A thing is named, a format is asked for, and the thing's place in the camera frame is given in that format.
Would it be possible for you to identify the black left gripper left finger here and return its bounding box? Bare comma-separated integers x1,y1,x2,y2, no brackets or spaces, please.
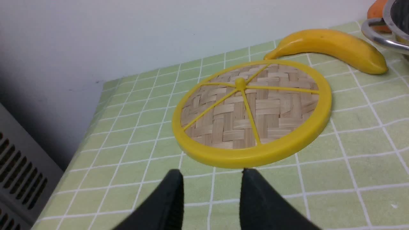
113,169,184,230

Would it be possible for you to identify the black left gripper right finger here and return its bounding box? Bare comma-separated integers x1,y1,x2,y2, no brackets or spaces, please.
240,168,320,230

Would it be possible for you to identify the yellow woven steamer lid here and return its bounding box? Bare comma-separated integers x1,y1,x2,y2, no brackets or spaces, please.
172,60,332,169

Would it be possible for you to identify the stainless steel pot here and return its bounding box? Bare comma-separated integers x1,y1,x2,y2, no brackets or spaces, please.
361,0,409,61

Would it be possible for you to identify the green checkered tablecloth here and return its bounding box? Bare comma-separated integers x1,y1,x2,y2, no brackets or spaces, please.
33,40,409,230

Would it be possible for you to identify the grey vented appliance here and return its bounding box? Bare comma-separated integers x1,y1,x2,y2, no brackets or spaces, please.
0,106,63,230

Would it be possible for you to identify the yellow plastic banana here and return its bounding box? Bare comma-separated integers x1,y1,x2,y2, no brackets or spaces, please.
264,29,388,74

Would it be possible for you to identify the orange plastic vegetable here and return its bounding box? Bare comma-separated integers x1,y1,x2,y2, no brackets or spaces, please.
367,0,392,34

